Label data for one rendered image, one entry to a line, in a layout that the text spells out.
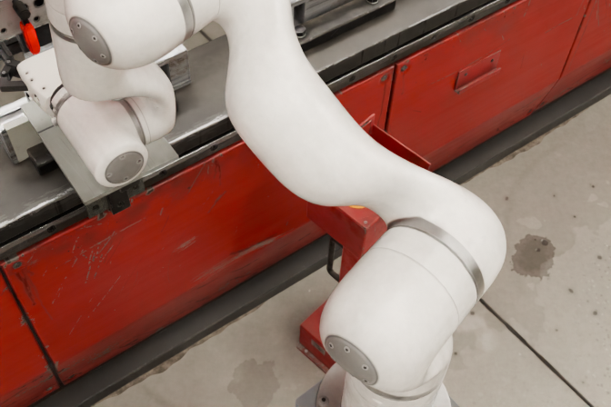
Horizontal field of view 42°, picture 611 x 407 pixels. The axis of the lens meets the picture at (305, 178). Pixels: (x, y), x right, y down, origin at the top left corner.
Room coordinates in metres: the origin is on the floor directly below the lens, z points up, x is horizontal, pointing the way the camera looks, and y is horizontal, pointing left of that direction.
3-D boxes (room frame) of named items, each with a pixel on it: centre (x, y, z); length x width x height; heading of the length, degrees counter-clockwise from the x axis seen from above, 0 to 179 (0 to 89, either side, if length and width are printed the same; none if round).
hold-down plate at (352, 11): (1.36, -0.05, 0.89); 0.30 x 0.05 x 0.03; 127
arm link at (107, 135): (0.75, 0.30, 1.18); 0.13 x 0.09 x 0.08; 37
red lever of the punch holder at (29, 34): (0.96, 0.46, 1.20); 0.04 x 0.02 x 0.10; 37
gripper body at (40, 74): (0.87, 0.39, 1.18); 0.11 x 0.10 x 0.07; 37
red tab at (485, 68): (1.54, -0.45, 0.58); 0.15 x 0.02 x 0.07; 127
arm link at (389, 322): (0.41, -0.10, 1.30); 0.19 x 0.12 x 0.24; 143
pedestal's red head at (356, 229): (1.01, -0.13, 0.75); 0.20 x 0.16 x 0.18; 139
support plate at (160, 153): (0.92, 0.37, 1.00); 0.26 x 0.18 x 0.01; 37
